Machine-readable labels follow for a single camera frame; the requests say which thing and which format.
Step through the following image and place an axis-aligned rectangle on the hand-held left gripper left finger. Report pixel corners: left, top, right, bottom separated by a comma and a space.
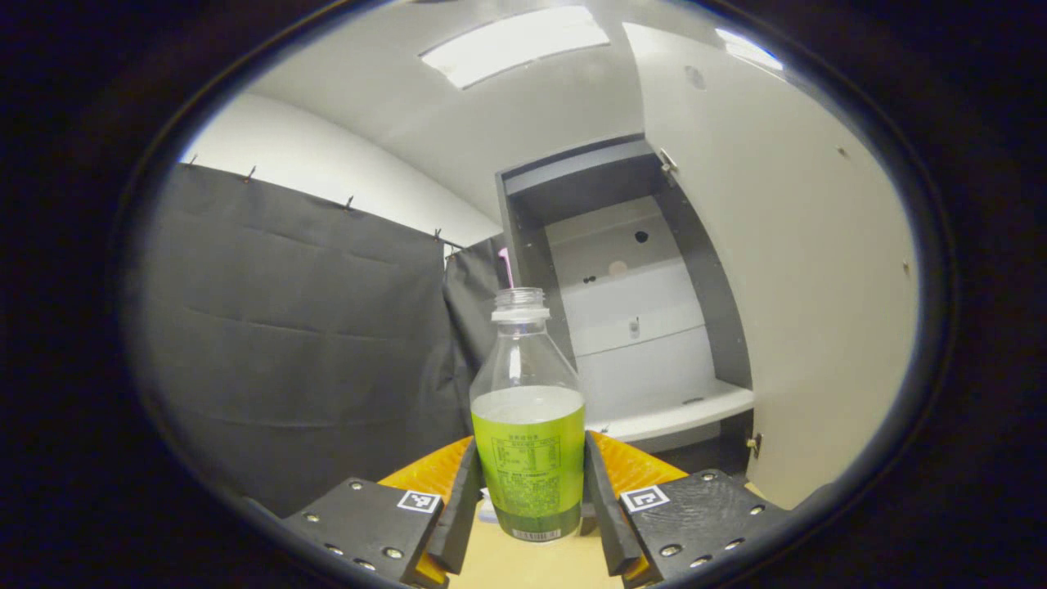
282, 436, 485, 589

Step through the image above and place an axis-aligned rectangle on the large ceiling light panel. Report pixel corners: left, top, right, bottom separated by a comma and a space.
419, 7, 613, 91

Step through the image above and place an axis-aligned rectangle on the clear bottle green label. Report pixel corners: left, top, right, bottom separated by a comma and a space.
470, 287, 587, 543

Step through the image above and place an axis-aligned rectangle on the white cabinet shelf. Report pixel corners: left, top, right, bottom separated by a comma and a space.
585, 380, 755, 444

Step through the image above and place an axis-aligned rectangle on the dark grey cabinet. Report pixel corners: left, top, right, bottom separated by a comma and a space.
495, 133, 757, 479

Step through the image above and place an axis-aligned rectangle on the black backdrop cloth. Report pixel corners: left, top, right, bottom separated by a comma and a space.
135, 162, 512, 518

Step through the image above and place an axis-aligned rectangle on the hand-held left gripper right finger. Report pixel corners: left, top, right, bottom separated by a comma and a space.
579, 431, 790, 589

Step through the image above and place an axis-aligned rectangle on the white cabinet door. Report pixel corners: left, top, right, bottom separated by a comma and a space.
622, 20, 921, 512

